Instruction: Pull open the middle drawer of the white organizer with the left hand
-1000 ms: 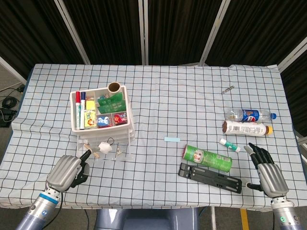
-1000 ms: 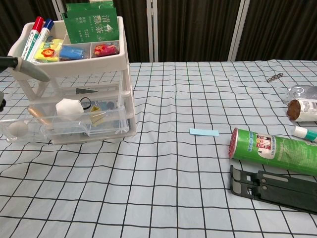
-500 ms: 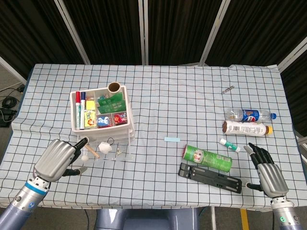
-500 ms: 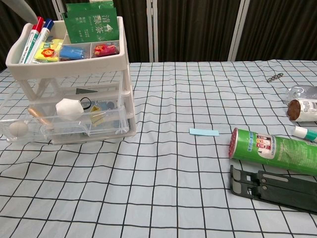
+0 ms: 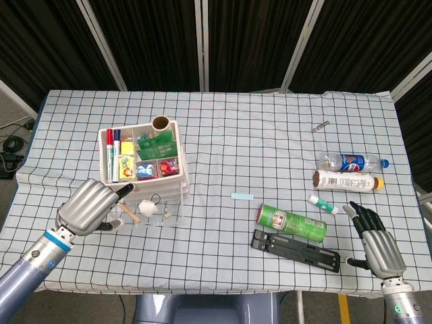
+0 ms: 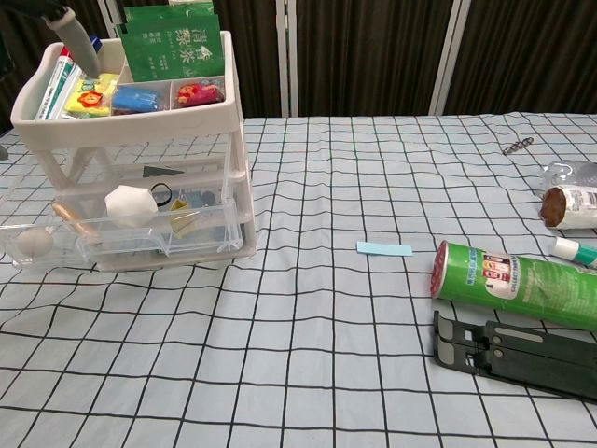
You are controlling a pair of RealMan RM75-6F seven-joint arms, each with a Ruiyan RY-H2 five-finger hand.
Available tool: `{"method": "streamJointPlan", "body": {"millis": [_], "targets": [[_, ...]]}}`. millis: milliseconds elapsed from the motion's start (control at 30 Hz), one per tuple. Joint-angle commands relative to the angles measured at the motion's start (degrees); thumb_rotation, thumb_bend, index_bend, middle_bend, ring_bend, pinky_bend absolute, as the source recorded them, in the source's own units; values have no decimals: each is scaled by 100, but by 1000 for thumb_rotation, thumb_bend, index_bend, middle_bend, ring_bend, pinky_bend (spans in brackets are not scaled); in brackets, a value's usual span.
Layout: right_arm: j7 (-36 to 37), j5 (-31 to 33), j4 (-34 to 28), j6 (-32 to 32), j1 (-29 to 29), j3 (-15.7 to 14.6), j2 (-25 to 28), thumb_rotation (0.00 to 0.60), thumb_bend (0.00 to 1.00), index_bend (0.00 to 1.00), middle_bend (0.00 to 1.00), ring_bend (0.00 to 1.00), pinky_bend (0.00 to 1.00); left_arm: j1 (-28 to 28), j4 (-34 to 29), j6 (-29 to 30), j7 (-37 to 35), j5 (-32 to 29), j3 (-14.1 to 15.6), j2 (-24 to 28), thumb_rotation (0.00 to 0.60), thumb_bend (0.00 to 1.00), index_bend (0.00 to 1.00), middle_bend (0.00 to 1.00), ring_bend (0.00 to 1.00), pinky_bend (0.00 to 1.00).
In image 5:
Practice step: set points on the light blue paper strip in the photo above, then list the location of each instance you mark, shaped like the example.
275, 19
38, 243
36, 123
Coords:
241, 196

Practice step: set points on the blue snack packet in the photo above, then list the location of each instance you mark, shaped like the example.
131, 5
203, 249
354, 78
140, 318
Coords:
146, 170

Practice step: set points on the white cotton ball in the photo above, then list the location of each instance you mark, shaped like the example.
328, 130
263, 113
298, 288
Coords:
148, 208

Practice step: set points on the white plastic drawer organizer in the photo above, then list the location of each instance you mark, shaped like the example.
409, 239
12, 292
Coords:
179, 152

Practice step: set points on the black power adapter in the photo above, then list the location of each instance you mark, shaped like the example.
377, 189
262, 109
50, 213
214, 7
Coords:
8, 165

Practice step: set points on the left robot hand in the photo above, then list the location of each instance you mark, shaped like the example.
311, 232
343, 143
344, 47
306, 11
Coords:
84, 206

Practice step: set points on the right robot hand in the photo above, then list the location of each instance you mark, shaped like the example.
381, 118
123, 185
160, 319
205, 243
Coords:
381, 249

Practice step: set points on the clear plastic drawer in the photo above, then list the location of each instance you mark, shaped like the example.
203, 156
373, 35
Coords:
158, 220

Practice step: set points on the dark folding screen divider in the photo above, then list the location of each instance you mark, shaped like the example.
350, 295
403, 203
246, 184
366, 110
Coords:
253, 40

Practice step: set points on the blue cap whiteboard marker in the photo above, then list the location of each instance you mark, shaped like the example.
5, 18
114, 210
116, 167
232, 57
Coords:
117, 158

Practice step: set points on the blue checked tablecloth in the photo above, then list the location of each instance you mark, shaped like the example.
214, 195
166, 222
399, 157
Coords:
219, 152

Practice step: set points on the black folding stand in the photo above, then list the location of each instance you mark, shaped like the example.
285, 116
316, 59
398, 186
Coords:
297, 251

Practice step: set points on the black elastic loop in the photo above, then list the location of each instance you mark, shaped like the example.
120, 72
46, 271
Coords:
150, 198

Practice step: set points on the clear bottle brown cap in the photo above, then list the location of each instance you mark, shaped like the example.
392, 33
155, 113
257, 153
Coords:
344, 182

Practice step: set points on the green tea packet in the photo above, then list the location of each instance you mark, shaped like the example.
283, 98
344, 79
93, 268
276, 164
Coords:
158, 138
157, 151

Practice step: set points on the yellow sticky note pad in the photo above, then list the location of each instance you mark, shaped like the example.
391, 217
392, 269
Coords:
127, 148

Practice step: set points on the red cap whiteboard marker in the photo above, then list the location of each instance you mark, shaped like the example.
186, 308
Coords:
110, 155

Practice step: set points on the yellow lion sticker packet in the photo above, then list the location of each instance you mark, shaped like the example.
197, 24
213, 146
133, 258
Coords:
126, 168

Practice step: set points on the white table leg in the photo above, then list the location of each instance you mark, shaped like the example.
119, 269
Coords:
300, 308

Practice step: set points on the green chips can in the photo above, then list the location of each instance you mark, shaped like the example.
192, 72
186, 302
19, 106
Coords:
293, 222

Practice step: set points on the white green glue stick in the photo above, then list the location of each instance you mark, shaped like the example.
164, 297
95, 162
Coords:
324, 204

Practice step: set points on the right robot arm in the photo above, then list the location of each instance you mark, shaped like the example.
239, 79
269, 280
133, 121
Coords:
401, 302

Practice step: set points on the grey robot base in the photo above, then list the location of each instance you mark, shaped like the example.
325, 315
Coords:
202, 310

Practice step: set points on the wooden stick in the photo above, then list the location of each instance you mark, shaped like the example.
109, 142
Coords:
130, 212

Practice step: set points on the clear blue label soda bottle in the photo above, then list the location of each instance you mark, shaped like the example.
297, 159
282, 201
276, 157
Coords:
351, 162

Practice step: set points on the red snack packet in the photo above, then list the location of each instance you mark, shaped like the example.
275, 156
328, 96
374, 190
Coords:
168, 167

